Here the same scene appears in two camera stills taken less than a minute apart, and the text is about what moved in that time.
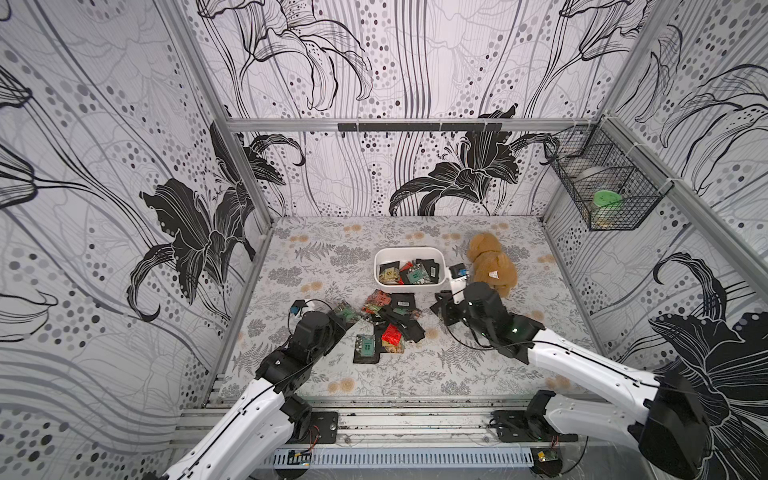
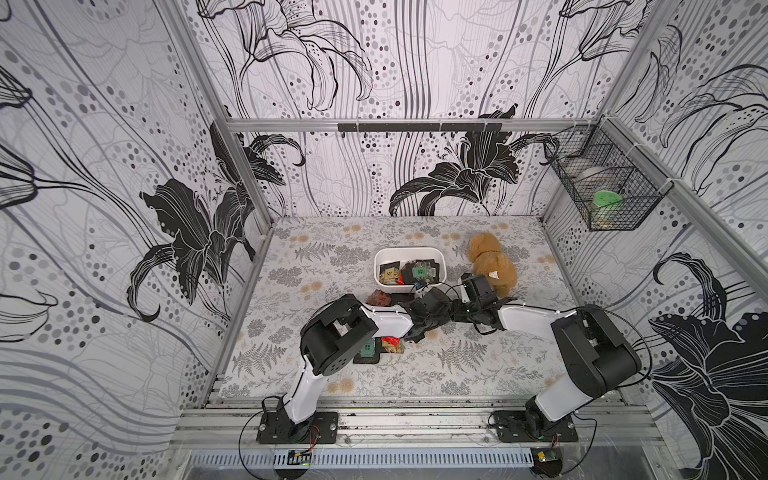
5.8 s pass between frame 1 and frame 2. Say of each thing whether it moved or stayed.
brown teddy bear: stayed
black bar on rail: stayed
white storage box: stayed
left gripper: moved
